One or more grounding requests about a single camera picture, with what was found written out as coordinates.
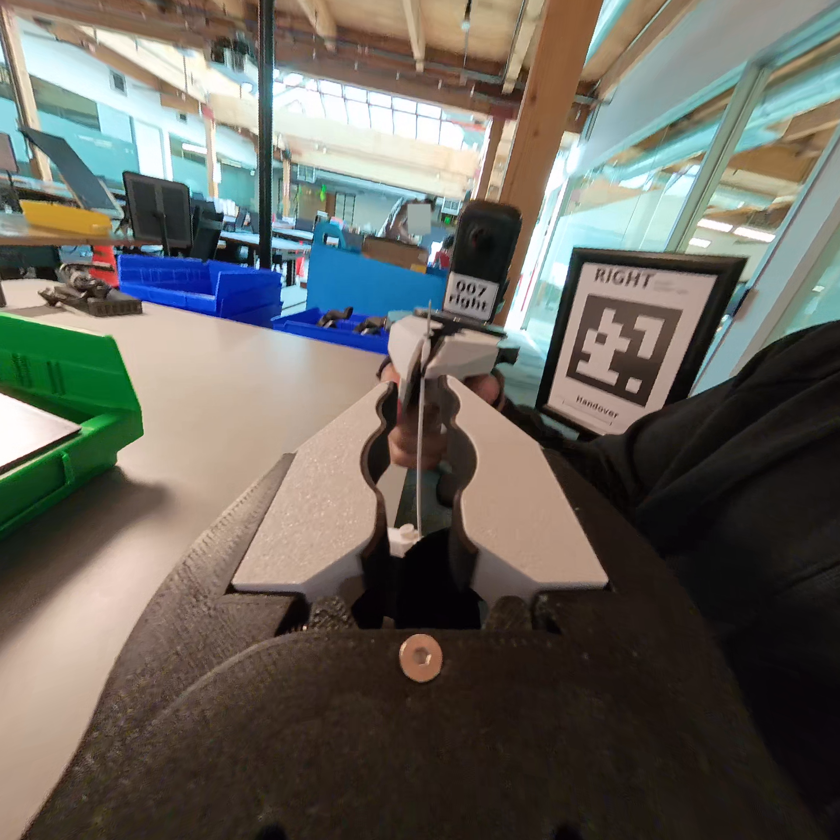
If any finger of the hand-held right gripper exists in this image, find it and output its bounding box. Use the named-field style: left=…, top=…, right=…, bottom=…
left=387, top=315, right=437, bottom=403
left=425, top=331, right=503, bottom=395

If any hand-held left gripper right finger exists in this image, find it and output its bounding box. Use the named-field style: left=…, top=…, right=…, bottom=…
left=436, top=374, right=611, bottom=621

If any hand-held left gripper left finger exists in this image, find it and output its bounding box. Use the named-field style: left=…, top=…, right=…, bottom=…
left=231, top=382, right=400, bottom=621

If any white plastic stick tool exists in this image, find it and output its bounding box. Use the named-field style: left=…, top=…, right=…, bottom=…
left=386, top=299, right=435, bottom=560

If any green plastic bin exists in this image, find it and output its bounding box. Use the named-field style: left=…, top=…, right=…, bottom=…
left=0, top=311, right=144, bottom=540

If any person's right forearm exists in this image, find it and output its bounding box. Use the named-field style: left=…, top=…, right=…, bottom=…
left=499, top=322, right=840, bottom=657

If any person's right hand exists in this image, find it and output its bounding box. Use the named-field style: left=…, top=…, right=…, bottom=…
left=378, top=363, right=509, bottom=472

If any blue plastic tote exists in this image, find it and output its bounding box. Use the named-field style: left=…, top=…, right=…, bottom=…
left=306, top=220, right=450, bottom=316

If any cardboard box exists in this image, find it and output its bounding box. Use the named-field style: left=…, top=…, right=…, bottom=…
left=362, top=235, right=427, bottom=270

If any shallow blue plastic bin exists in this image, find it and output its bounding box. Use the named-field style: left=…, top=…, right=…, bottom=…
left=271, top=307, right=391, bottom=355

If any black framed marker sign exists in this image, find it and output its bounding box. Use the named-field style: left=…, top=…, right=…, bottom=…
left=535, top=247, right=749, bottom=439

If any black office chair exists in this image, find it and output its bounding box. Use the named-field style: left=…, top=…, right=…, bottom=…
left=190, top=200, right=224, bottom=262

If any black floor lamp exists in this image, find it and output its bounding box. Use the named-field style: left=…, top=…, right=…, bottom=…
left=257, top=0, right=277, bottom=271

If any black computer monitor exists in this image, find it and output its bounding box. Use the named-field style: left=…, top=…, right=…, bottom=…
left=122, top=172, right=193, bottom=253

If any black flat sheet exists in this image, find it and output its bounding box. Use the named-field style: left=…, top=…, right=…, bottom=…
left=0, top=392, right=83, bottom=475

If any yellow plastic bin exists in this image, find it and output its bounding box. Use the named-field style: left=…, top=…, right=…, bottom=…
left=20, top=200, right=112, bottom=234

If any tilted black board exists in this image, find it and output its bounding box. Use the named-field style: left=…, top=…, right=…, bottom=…
left=20, top=126, right=126, bottom=217

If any slim wooden post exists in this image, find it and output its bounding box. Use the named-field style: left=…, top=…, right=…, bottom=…
left=472, top=118, right=503, bottom=201

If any wooden support post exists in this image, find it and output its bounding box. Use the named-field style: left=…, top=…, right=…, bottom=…
left=492, top=0, right=605, bottom=326

